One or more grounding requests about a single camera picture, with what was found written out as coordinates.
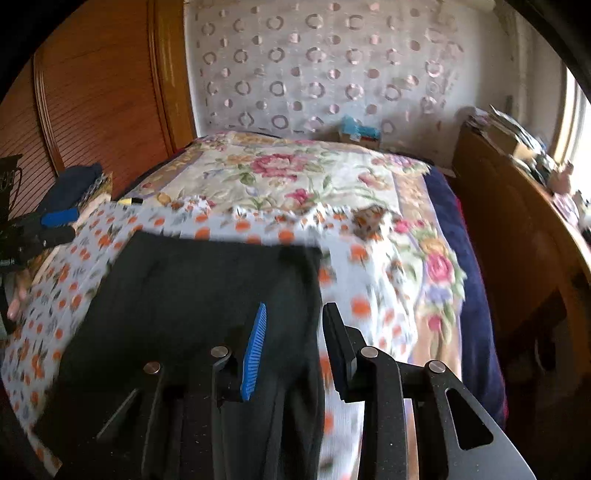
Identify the circle patterned sheer curtain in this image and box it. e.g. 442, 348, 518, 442
185, 0, 467, 139

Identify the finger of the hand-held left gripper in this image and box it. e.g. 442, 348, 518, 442
21, 226, 77, 253
23, 208, 80, 230

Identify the blue plastic bag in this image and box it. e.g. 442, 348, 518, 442
342, 115, 382, 139

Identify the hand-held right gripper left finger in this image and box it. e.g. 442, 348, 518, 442
69, 302, 269, 480

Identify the person's left hand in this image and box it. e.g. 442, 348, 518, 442
6, 270, 32, 320

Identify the navy blue bedspread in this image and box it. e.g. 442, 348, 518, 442
422, 164, 509, 425

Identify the wooden slatted wardrobe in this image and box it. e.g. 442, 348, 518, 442
0, 0, 197, 222

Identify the wooden sideboard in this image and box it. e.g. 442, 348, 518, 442
450, 124, 591, 352

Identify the black printed t-shirt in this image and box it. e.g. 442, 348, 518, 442
37, 231, 326, 480

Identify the patterned window curtain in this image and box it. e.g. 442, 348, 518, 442
499, 4, 527, 112

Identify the stack of papers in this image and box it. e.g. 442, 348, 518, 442
465, 105, 546, 148

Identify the orange dotted bed sheet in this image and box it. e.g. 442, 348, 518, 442
0, 194, 419, 480

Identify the floral blanket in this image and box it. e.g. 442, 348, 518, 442
117, 130, 469, 370

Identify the window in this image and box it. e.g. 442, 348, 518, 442
551, 65, 591, 167

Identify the pink figurine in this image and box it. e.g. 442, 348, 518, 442
551, 161, 576, 193

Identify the navy blue garment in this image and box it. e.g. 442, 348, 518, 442
41, 162, 103, 215

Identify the pink tissue pack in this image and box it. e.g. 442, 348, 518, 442
554, 191, 581, 219

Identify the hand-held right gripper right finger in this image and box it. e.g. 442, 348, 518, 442
322, 302, 539, 480

